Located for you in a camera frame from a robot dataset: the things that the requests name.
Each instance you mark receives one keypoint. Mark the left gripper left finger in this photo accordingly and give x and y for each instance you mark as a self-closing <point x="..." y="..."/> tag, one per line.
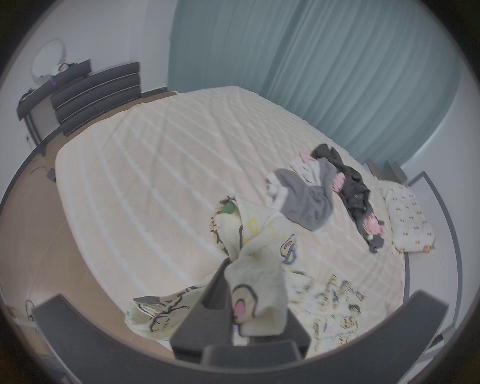
<point x="204" y="322"/>

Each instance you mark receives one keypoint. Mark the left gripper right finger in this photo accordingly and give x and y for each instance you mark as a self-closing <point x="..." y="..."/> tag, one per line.
<point x="296" y="333"/>

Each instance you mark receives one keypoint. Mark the white printed pyjama top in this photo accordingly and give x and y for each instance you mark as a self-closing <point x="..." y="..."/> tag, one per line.
<point x="258" y="285"/>

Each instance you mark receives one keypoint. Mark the pile of clothes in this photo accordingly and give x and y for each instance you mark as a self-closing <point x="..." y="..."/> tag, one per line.
<point x="318" y="195"/>

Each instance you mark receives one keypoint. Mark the bed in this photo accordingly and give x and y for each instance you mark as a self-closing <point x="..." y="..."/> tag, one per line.
<point x="150" y="168"/>

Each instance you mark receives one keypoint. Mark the white printed pillow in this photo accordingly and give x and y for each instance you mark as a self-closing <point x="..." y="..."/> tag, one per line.
<point x="408" y="217"/>

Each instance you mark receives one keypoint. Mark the grey bedside table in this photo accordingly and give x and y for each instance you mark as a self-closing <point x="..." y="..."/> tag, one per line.
<point x="388" y="170"/>

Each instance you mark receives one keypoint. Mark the dark grey chest of drawers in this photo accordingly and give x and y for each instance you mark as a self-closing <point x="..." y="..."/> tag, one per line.
<point x="97" y="93"/>

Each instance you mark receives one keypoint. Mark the blue-green curtain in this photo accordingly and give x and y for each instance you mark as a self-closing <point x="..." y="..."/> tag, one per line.
<point x="318" y="67"/>

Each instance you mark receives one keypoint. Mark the round white mirror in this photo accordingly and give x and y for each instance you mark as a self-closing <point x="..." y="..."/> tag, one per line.
<point x="48" y="60"/>

